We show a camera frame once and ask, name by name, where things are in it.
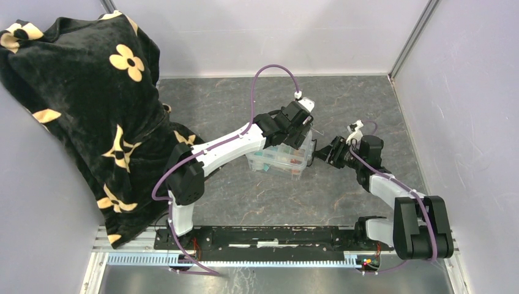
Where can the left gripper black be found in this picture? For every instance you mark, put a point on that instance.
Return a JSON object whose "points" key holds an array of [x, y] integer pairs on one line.
{"points": [[296, 141]]}

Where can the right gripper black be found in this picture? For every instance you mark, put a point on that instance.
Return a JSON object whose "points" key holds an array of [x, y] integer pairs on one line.
{"points": [[332, 152]]}

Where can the clear first aid box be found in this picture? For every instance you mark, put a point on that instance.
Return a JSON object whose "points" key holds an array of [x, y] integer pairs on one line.
{"points": [[294, 174]]}

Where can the clear box lid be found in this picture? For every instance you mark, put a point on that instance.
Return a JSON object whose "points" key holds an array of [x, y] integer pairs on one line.
{"points": [[283, 156]]}

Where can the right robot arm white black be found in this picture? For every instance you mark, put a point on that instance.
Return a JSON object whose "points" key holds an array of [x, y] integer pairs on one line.
{"points": [[419, 229]]}

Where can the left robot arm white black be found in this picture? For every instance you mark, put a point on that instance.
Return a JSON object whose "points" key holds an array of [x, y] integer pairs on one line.
{"points": [[189, 166]]}

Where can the black blanket with cream flowers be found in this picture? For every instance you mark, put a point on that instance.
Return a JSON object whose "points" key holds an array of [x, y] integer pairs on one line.
{"points": [[92, 85]]}

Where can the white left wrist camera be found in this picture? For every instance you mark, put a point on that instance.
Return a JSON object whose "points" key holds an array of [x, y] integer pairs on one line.
{"points": [[305, 102]]}

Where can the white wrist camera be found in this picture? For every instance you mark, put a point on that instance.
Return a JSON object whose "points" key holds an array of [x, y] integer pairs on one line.
{"points": [[355, 133], [305, 102]]}

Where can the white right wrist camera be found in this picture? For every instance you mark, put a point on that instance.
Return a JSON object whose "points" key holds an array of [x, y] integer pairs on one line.
{"points": [[355, 133]]}

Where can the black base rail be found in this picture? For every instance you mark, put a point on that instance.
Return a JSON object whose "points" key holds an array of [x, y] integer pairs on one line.
{"points": [[269, 243]]}

